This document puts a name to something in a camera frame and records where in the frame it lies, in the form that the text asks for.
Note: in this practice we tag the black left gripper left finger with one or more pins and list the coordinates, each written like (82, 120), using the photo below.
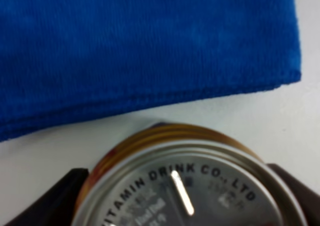
(56, 206)

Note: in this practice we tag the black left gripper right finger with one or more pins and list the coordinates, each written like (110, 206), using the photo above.
(307, 198)

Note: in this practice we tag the gold drink can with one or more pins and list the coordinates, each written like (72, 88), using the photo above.
(181, 174)

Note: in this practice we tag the folded blue microfiber cloth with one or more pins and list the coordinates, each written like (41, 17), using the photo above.
(68, 61)

